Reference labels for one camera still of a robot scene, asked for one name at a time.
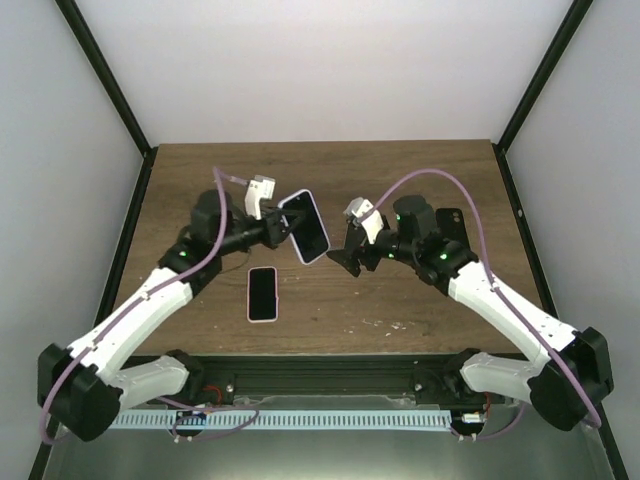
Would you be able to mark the phone in pink case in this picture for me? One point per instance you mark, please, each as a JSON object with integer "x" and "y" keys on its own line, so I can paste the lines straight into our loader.
{"x": 262, "y": 295}

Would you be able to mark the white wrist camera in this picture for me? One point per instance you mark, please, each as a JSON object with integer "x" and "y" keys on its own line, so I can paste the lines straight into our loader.
{"x": 364, "y": 212}
{"x": 260, "y": 188}

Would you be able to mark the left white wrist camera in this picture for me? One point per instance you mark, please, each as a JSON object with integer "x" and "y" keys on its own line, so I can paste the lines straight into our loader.
{"x": 260, "y": 188}

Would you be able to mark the light blue slotted cable duct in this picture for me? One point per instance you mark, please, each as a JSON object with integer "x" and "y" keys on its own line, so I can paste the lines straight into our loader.
{"x": 403, "y": 420}

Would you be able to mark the left black frame post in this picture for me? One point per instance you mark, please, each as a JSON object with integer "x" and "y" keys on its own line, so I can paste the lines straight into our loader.
{"x": 91, "y": 49}

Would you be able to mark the black frame post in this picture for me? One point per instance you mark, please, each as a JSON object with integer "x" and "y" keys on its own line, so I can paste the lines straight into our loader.
{"x": 91, "y": 49}
{"x": 568, "y": 27}

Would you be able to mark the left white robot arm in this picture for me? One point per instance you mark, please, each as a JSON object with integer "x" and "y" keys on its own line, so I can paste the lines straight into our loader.
{"x": 85, "y": 385}

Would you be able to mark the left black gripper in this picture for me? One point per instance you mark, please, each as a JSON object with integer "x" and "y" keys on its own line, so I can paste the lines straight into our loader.
{"x": 278, "y": 233}

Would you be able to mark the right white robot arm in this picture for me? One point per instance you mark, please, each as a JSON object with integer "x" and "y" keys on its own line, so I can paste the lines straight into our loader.
{"x": 564, "y": 370}

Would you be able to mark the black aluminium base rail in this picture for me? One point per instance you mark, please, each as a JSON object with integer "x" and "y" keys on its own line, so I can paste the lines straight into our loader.
{"x": 432, "y": 377}

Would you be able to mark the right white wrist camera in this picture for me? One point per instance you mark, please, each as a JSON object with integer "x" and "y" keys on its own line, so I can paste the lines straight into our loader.
{"x": 364, "y": 212}

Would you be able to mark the right black frame post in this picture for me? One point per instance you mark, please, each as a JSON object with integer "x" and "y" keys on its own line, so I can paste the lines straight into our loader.
{"x": 568, "y": 27}

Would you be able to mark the black phone case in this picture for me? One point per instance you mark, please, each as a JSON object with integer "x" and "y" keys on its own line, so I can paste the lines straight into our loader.
{"x": 451, "y": 223}

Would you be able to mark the phone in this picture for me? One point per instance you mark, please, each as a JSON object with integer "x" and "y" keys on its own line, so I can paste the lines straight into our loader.
{"x": 310, "y": 240}
{"x": 262, "y": 295}

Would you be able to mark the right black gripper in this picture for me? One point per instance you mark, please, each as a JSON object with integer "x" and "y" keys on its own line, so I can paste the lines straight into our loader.
{"x": 360, "y": 248}

